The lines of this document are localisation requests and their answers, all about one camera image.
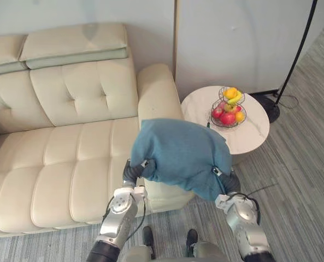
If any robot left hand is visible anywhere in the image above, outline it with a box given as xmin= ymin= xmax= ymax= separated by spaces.
xmin=122 ymin=158 xmax=157 ymax=189

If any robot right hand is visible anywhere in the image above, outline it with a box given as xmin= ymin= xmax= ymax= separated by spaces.
xmin=211 ymin=165 xmax=241 ymax=196

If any blue square cushion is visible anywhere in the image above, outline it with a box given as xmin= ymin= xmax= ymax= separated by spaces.
xmin=131 ymin=117 xmax=233 ymax=201

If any round white marble side table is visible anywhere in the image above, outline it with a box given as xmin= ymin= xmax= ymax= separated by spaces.
xmin=180 ymin=85 xmax=270 ymax=166

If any dark robot left foot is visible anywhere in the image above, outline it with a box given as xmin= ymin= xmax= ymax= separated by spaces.
xmin=142 ymin=226 xmax=155 ymax=253

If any dark robot foot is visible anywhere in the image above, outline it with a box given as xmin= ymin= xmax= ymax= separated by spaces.
xmin=142 ymin=226 xmax=155 ymax=253
xmin=185 ymin=228 xmax=199 ymax=251

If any large red apple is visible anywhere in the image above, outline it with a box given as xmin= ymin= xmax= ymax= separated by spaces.
xmin=219 ymin=112 xmax=237 ymax=126

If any dark robot right foot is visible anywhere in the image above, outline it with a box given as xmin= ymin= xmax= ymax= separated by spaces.
xmin=185 ymin=228 xmax=199 ymax=251

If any cream leather sofa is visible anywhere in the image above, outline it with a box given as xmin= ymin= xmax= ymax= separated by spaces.
xmin=0 ymin=23 xmax=196 ymax=240

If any silver robot right leg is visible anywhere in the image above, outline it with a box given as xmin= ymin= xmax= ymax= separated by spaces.
xmin=190 ymin=241 xmax=226 ymax=262

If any silver robot leg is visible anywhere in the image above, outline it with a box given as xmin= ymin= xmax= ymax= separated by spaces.
xmin=122 ymin=245 xmax=157 ymax=262
xmin=190 ymin=241 xmax=226 ymax=262

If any red green apple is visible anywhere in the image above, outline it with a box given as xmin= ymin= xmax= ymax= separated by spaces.
xmin=223 ymin=103 xmax=242 ymax=114

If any silver robot left leg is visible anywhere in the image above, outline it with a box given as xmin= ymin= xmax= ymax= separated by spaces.
xmin=122 ymin=245 xmax=157 ymax=262

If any black floor lamp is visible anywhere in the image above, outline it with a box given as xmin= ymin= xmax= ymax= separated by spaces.
xmin=256 ymin=0 xmax=319 ymax=124

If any yellow banana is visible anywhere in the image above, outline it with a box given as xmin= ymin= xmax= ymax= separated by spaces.
xmin=227 ymin=91 xmax=243 ymax=105

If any yellow orange fruit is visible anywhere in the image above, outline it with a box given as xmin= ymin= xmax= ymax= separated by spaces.
xmin=222 ymin=87 xmax=238 ymax=100

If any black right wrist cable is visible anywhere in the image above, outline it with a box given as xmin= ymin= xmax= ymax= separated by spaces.
xmin=240 ymin=183 xmax=279 ymax=228

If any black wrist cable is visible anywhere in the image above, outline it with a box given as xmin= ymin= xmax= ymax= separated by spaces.
xmin=240 ymin=183 xmax=279 ymax=228
xmin=101 ymin=194 xmax=148 ymax=242

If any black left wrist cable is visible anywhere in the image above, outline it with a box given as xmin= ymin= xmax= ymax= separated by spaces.
xmin=101 ymin=194 xmax=148 ymax=242

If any black wire fruit basket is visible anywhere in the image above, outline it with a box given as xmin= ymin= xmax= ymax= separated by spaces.
xmin=210 ymin=86 xmax=247 ymax=129

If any black lamp power cable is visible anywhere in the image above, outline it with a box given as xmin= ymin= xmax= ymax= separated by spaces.
xmin=278 ymin=94 xmax=299 ymax=109

